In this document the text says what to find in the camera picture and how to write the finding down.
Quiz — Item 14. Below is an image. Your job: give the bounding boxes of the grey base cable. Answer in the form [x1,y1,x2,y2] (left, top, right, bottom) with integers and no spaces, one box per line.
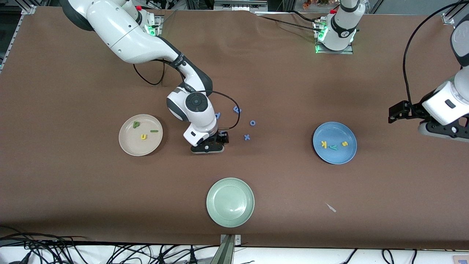
[156,10,177,29]

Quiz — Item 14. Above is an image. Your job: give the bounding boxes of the aluminium extrusion post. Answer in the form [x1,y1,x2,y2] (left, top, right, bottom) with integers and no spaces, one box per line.
[210,234,242,264]

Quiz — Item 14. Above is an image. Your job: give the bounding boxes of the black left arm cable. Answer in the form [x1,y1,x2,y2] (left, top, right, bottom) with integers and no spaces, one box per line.
[402,0,469,107]

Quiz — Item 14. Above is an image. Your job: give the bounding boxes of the aluminium background frame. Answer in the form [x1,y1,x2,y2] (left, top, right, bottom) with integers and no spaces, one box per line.
[214,0,269,12]

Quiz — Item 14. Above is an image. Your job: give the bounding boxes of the beige brown plate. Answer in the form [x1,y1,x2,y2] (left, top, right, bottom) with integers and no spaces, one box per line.
[118,114,163,157]

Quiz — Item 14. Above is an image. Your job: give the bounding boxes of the brown table cover sheet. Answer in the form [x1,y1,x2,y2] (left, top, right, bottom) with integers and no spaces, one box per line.
[0,7,469,250]

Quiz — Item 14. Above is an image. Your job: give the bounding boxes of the pale green plate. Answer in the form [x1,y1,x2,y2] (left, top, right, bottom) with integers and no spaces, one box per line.
[206,177,255,228]

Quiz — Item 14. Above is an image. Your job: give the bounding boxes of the blue plate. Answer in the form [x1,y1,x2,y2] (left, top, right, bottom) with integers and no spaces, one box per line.
[313,122,358,165]

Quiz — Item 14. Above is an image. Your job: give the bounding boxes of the tangled black cables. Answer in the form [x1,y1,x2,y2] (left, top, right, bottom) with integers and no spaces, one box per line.
[0,225,220,264]

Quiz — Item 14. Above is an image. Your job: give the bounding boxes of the black base cable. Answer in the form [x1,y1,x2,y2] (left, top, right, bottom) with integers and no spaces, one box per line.
[255,10,325,33]

